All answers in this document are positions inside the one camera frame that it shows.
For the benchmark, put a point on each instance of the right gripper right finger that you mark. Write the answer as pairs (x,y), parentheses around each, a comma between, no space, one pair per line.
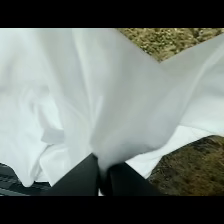
(125,181)

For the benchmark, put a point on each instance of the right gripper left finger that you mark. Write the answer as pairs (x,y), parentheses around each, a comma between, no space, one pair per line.
(83,178)

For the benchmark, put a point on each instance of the white garment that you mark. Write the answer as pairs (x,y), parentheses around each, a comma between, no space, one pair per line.
(110,100)

